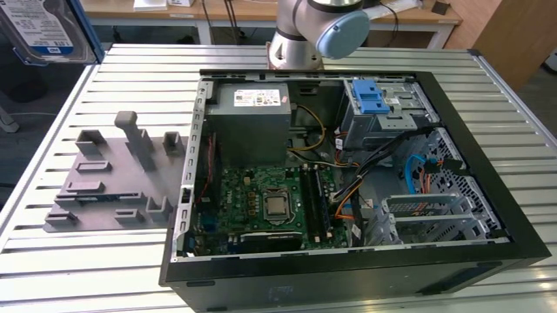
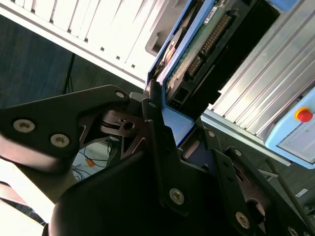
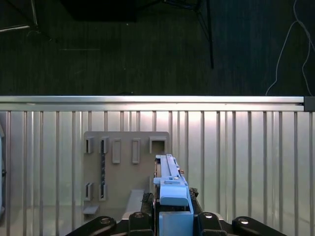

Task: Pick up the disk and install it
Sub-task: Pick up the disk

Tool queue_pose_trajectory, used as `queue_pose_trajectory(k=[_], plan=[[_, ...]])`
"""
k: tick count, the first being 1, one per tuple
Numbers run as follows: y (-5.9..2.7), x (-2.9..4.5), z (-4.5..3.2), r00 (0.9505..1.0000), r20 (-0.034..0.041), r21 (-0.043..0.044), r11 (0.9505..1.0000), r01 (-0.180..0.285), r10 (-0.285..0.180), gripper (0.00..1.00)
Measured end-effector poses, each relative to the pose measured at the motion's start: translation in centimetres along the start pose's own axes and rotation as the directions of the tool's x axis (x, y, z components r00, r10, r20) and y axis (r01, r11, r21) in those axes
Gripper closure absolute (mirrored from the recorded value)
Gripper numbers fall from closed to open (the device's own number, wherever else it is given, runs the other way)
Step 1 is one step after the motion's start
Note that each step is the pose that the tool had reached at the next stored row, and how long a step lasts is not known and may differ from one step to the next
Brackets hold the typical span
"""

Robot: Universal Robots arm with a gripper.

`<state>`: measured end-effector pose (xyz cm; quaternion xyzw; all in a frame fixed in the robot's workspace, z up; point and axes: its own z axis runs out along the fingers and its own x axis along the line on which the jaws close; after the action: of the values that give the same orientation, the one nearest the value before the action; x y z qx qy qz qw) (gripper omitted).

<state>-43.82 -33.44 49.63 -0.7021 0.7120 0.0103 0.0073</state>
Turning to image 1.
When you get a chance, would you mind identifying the CPU socket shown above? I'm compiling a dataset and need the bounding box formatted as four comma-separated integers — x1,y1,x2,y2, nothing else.
259,187,296,226

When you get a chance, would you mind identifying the silver CPU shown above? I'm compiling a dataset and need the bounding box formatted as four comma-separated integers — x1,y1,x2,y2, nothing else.
264,194,288,216

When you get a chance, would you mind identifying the hard disk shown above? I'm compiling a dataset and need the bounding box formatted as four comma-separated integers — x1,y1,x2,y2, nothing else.
0,0,105,68

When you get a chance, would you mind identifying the black RAM slot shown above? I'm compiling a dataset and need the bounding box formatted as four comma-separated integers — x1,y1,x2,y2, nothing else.
317,165,336,241
305,165,325,241
300,165,319,241
312,165,331,241

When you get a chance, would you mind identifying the wooden desk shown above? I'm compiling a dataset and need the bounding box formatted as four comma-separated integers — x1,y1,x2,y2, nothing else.
80,0,464,50

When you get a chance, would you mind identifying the black PC case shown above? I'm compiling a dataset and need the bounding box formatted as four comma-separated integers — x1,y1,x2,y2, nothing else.
158,68,552,310

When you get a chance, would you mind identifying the blue SATA wire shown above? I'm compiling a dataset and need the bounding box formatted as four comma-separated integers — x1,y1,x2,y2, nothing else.
403,155,431,200

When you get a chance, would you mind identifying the yellow wire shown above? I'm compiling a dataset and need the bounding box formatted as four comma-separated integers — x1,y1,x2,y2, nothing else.
288,104,327,153

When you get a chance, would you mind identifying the black office chair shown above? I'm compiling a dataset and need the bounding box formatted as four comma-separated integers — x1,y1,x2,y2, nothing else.
0,65,49,102

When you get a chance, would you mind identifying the grey power supply unit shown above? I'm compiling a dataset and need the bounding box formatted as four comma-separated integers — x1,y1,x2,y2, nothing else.
202,82,292,167

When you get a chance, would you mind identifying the orange black power wire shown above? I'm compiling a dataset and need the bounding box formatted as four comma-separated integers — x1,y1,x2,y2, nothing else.
415,156,468,203

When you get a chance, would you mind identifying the green motherboard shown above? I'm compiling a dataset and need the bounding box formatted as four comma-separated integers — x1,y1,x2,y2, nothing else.
190,164,344,257

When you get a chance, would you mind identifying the grey parts rack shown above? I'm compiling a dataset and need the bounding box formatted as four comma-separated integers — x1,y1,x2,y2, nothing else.
42,110,192,233

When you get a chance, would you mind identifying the silver disk bay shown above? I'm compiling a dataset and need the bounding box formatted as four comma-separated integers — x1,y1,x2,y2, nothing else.
377,192,506,247

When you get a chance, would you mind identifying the wooden cabinet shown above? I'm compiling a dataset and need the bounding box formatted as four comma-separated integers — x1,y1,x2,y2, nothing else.
446,0,557,94

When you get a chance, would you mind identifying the black graphics card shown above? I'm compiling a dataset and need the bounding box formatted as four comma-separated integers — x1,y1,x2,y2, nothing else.
236,230,303,254

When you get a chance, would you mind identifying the black case fan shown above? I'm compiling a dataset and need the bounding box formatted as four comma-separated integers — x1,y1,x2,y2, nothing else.
193,128,223,216

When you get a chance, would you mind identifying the red black fan wire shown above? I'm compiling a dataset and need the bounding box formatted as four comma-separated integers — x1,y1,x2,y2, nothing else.
193,133,219,205

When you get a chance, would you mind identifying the grey drive cage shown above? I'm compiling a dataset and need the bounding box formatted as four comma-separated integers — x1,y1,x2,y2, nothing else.
340,78,438,153

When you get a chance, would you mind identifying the grey black wire bundle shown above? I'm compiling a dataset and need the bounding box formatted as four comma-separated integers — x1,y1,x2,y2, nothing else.
285,149,349,169

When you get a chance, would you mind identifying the blue plastic drive bracket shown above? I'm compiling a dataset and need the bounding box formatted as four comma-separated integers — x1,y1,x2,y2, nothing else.
352,79,392,115

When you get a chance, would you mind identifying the orange red wire bundle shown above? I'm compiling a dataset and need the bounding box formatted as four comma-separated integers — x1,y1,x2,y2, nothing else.
333,181,363,226

